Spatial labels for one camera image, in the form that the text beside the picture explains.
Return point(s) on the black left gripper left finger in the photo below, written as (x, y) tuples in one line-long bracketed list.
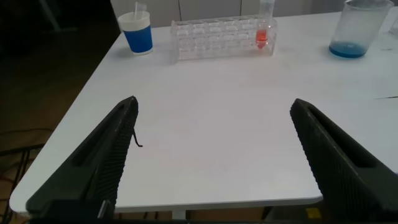
[(93, 168)]

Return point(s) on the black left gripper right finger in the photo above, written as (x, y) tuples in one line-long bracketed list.
[(342, 168)]

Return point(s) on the test tube with red pigment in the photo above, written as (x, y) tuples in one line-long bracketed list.
[(261, 37)]

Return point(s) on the clear plastic beaker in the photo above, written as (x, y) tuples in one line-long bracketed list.
[(354, 31)]

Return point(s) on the clear acrylic test tube rack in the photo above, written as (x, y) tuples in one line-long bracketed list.
[(217, 37)]

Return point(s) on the grey metal chair leg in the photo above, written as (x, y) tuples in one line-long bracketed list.
[(21, 148)]

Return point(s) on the blue and white cup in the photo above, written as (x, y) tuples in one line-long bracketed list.
[(138, 39)]

